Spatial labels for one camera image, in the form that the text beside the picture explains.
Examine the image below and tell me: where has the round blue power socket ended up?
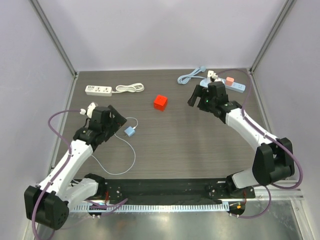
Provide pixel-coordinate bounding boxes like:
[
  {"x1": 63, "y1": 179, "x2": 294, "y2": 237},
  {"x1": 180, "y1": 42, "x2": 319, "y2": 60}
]
[{"x1": 199, "y1": 79, "x2": 211, "y2": 88}]

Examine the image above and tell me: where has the light blue charger plug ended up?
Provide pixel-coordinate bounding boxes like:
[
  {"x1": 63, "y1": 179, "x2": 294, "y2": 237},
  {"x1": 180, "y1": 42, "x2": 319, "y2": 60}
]
[{"x1": 124, "y1": 126, "x2": 136, "y2": 137}]

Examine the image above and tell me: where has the pink charger plug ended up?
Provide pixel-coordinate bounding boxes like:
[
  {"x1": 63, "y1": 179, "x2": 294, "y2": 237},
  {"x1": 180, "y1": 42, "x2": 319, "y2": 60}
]
[{"x1": 225, "y1": 77, "x2": 234, "y2": 87}]

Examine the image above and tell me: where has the blue long power strip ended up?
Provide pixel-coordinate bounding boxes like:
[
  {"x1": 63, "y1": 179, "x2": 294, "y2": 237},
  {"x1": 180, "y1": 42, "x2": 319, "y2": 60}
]
[{"x1": 221, "y1": 78, "x2": 246, "y2": 93}]

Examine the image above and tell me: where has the red cube socket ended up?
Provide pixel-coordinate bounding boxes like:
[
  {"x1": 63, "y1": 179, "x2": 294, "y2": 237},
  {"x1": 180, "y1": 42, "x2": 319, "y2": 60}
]
[{"x1": 153, "y1": 95, "x2": 168, "y2": 112}]

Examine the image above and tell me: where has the white charging cable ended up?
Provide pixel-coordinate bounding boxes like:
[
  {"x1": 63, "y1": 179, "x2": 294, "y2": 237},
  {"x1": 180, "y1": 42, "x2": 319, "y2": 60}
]
[{"x1": 89, "y1": 116, "x2": 139, "y2": 176}]

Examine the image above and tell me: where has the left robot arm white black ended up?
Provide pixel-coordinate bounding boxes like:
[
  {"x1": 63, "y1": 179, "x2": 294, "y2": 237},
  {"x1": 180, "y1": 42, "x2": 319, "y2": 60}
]
[{"x1": 24, "y1": 102, "x2": 127, "y2": 231}]

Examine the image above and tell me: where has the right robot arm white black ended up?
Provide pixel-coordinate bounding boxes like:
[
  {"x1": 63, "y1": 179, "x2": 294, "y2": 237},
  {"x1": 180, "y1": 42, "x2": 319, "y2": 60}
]
[{"x1": 187, "y1": 81, "x2": 295, "y2": 198}]

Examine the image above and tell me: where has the white power strip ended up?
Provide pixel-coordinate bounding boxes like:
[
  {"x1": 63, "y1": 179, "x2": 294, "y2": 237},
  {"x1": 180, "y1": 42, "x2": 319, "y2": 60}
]
[{"x1": 84, "y1": 85, "x2": 113, "y2": 97}]

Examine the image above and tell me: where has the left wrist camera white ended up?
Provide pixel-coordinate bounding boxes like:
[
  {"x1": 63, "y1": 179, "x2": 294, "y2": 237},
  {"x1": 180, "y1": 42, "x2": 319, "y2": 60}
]
[{"x1": 79, "y1": 102, "x2": 98, "y2": 119}]

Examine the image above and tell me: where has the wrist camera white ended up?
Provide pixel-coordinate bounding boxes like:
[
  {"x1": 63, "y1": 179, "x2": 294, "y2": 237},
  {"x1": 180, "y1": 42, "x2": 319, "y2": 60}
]
[
  {"x1": 207, "y1": 70, "x2": 222, "y2": 83},
  {"x1": 79, "y1": 102, "x2": 98, "y2": 119}
]

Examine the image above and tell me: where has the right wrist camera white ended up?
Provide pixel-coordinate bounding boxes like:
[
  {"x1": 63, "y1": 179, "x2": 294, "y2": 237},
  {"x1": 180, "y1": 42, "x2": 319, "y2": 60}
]
[{"x1": 207, "y1": 70, "x2": 222, "y2": 83}]

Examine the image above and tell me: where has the blue power strip cord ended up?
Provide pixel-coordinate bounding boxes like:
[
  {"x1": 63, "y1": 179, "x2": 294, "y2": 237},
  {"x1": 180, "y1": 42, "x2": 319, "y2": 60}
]
[{"x1": 177, "y1": 65, "x2": 211, "y2": 86}]

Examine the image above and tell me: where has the white coiled power cord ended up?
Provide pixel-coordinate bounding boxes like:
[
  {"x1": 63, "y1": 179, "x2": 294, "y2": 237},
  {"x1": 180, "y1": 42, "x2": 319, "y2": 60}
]
[{"x1": 111, "y1": 83, "x2": 145, "y2": 94}]

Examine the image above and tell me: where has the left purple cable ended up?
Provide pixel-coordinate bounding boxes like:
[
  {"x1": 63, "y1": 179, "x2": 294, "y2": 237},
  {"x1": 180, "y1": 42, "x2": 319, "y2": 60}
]
[{"x1": 31, "y1": 108, "x2": 128, "y2": 240}]

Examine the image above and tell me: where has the purple cable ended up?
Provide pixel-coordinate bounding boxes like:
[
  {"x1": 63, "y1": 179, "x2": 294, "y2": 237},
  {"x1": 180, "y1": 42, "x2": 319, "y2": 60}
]
[
  {"x1": 31, "y1": 108, "x2": 128, "y2": 240},
  {"x1": 216, "y1": 69, "x2": 304, "y2": 219}
]

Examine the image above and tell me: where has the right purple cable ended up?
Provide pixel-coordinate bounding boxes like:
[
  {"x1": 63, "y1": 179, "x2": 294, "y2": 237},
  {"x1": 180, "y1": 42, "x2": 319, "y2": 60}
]
[{"x1": 216, "y1": 69, "x2": 304, "y2": 219}]

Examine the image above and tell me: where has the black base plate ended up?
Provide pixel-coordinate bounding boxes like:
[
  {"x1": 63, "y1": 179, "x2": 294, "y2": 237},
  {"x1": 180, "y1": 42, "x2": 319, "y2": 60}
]
[{"x1": 89, "y1": 178, "x2": 256, "y2": 206}]

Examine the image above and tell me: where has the white slotted cable duct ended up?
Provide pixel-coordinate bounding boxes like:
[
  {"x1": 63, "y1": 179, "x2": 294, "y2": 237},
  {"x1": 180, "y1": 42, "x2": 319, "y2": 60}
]
[{"x1": 71, "y1": 202, "x2": 230, "y2": 213}]

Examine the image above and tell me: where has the aluminium frame rail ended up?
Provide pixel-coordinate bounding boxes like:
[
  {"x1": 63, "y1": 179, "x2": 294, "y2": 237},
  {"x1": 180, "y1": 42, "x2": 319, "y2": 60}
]
[{"x1": 30, "y1": 180, "x2": 305, "y2": 204}]

